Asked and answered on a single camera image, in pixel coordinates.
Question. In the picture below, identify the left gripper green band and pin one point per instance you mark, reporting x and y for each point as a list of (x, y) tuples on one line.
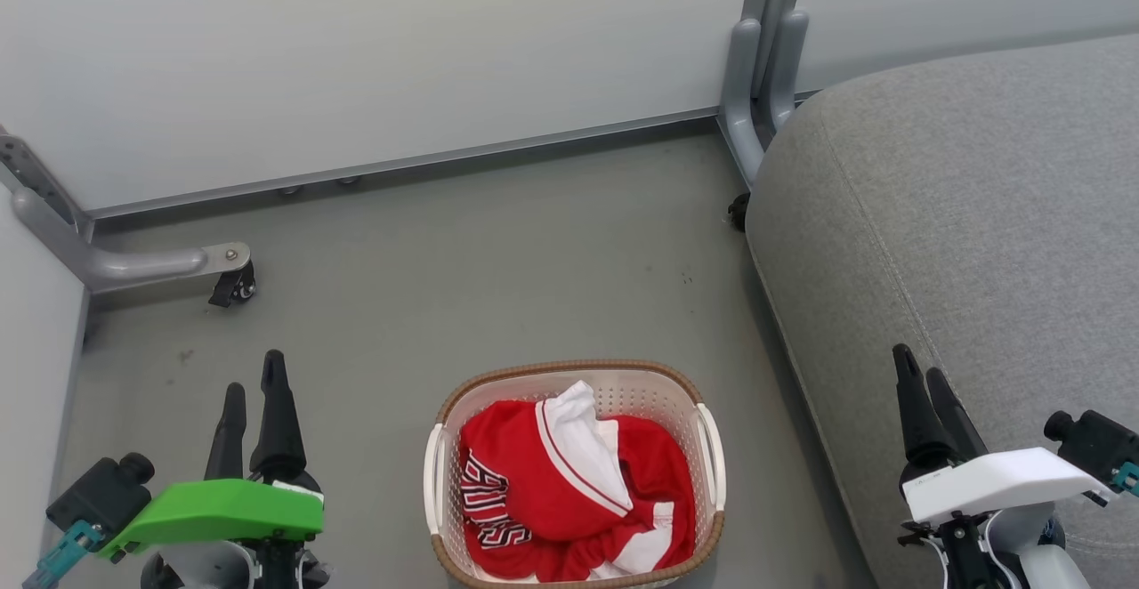
[(222, 511)]

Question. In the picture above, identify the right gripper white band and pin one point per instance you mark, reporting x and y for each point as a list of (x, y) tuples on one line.
[(997, 482)]

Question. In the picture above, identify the red shorts white trim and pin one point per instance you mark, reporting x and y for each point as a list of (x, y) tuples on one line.
[(658, 482)]

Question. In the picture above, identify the red basketball jersey black lettering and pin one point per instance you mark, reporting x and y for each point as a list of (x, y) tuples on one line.
[(534, 482)]

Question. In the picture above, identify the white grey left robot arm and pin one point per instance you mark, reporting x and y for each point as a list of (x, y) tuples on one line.
[(209, 567)]

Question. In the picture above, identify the grey fabric sofa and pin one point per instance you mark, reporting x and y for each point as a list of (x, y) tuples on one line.
[(961, 215)]

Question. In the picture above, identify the black caster wheel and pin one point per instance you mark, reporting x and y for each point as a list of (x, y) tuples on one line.
[(236, 286)]

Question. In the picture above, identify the grey metal partition leg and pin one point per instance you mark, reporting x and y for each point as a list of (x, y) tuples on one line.
[(116, 264)]

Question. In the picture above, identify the white laundry basket brown rim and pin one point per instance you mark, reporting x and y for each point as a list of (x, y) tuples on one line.
[(663, 402)]

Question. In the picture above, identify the white cloth garment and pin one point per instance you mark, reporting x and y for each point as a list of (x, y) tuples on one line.
[(578, 429)]

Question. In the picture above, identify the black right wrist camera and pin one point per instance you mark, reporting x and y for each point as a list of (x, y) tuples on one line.
[(1094, 442)]

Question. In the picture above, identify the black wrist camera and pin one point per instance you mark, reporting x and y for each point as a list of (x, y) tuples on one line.
[(1094, 442), (98, 493)]

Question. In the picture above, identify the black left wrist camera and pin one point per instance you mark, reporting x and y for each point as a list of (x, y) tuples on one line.
[(98, 493)]

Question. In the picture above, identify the grey aluminium base rail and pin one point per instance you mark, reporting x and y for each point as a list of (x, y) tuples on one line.
[(400, 166)]

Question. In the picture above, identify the grey metal partition post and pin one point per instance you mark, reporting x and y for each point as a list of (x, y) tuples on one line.
[(756, 73)]

